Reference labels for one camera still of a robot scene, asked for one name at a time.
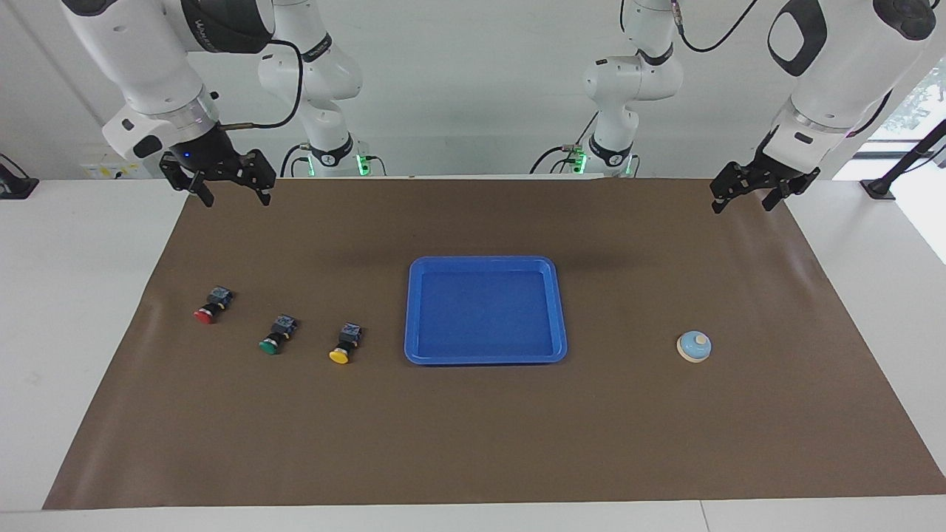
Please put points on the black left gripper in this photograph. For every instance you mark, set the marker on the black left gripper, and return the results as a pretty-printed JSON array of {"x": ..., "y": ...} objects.
[{"x": 768, "y": 174}]

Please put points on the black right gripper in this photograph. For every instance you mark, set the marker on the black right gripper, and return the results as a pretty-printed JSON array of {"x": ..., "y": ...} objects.
[{"x": 211, "y": 159}]

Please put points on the red push button switch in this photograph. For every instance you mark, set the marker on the red push button switch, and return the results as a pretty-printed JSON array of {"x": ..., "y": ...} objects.
[{"x": 208, "y": 309}]

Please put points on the green push button switch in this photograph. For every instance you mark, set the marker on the green push button switch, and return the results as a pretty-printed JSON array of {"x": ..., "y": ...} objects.
[{"x": 276, "y": 337}]

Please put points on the yellow push button switch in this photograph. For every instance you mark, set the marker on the yellow push button switch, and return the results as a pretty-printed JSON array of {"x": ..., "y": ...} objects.
[{"x": 344, "y": 347}]

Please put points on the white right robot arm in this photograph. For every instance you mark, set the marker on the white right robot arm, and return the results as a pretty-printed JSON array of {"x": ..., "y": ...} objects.
[{"x": 133, "y": 52}]

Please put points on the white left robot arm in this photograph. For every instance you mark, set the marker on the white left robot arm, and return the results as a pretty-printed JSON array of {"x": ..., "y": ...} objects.
[{"x": 835, "y": 66}]

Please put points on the light blue call bell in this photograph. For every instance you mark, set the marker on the light blue call bell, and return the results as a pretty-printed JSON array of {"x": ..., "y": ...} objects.
[{"x": 694, "y": 346}]

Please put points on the blue plastic tray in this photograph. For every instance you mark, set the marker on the blue plastic tray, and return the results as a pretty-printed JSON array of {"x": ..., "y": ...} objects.
[{"x": 484, "y": 310}]

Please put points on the brown table mat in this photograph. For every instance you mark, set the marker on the brown table mat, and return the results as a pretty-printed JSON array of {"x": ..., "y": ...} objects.
[{"x": 473, "y": 428}]

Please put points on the white wall socket box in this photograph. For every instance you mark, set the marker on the white wall socket box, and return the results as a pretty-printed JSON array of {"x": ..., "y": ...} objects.
[{"x": 100, "y": 170}]

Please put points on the black camera stand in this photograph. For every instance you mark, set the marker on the black camera stand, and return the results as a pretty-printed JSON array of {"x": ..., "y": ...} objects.
[{"x": 898, "y": 166}]

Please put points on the black clamp mount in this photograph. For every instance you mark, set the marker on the black clamp mount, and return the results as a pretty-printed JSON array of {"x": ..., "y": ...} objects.
[{"x": 15, "y": 186}]

